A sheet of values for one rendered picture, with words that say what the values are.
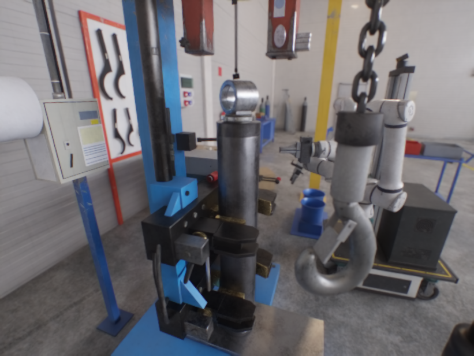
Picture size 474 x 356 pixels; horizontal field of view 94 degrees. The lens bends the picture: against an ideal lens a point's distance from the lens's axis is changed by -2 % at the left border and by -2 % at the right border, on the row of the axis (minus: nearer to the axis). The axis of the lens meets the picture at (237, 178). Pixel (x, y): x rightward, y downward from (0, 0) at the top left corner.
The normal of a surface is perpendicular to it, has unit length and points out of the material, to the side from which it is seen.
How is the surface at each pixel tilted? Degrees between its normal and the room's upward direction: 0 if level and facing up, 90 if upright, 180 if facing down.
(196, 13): 90
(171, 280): 90
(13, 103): 79
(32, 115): 101
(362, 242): 94
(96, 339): 0
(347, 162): 90
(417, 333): 0
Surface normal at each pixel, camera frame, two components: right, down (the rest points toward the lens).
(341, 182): -0.72, 0.23
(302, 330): 0.00, -0.94
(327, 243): -0.90, -0.38
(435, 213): -0.29, 0.32
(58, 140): 0.94, 0.11
